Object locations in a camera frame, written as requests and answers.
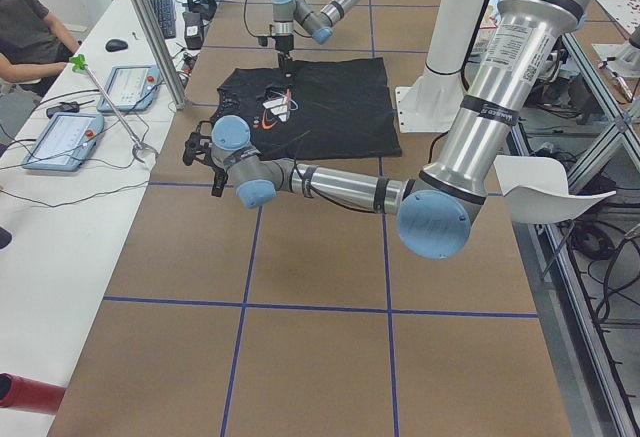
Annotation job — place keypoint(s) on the seated person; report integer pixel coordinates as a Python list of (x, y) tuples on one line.
[(35, 45)]

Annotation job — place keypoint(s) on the left teach pendant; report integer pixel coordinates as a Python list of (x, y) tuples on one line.
[(66, 142)]

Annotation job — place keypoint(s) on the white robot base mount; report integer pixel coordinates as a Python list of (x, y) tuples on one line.
[(430, 105)]

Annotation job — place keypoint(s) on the white plastic chair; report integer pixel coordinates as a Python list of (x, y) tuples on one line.
[(536, 190)]

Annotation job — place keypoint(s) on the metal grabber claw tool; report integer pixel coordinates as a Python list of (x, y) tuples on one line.
[(139, 145)]

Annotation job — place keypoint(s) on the black computer mouse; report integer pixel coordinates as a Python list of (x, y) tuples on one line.
[(116, 45)]

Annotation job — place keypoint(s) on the teach pendant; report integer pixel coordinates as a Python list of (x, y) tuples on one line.
[(66, 142), (133, 88)]

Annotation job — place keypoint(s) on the black keyboard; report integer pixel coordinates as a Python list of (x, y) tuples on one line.
[(164, 12)]

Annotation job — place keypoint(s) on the black printed t-shirt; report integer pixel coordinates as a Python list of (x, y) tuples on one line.
[(333, 110)]

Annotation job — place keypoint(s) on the aluminium frame post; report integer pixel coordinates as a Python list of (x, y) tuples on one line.
[(156, 41)]

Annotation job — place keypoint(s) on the red cylinder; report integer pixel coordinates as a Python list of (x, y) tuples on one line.
[(28, 395)]

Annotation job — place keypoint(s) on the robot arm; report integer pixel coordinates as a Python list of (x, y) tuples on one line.
[(318, 25), (434, 211)]

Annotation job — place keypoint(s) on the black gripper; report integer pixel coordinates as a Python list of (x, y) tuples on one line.
[(283, 45), (218, 180)]

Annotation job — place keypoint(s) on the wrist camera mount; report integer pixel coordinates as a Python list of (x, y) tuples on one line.
[(197, 147)]

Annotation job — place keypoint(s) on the brown table mat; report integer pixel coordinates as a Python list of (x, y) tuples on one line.
[(303, 318)]

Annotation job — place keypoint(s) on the right teach pendant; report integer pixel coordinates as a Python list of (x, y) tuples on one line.
[(133, 88)]

